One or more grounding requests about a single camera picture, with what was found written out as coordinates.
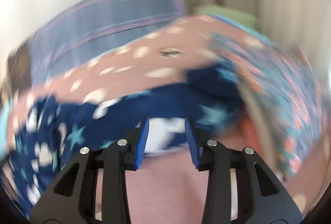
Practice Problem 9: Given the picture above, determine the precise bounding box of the navy fleece star pajama top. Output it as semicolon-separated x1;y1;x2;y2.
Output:
5;64;243;216

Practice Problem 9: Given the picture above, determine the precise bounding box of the floral folded clothes pile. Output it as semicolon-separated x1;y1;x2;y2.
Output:
211;34;328;176

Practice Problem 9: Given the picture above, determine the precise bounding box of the pink polka dot bedsheet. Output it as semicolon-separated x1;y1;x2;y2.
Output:
7;15;326;223

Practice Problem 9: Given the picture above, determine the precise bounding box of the blue plaid headboard cover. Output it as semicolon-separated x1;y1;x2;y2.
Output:
29;0;186;85

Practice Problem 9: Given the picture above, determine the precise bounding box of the green pillow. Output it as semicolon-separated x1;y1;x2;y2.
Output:
194;5;260;30

